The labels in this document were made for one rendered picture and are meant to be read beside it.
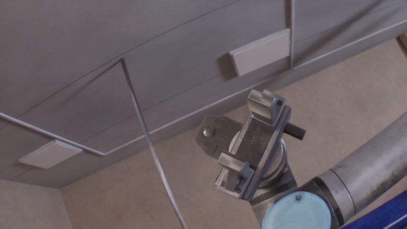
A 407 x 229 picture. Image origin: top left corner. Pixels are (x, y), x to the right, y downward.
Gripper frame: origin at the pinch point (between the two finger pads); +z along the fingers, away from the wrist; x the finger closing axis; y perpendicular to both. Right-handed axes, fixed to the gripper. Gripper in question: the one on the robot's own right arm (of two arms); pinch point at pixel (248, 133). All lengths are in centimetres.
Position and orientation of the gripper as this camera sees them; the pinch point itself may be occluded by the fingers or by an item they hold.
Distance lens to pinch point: 39.9
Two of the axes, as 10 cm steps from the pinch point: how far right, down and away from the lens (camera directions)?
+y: 8.8, 4.0, -2.4
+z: -1.6, -2.2, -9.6
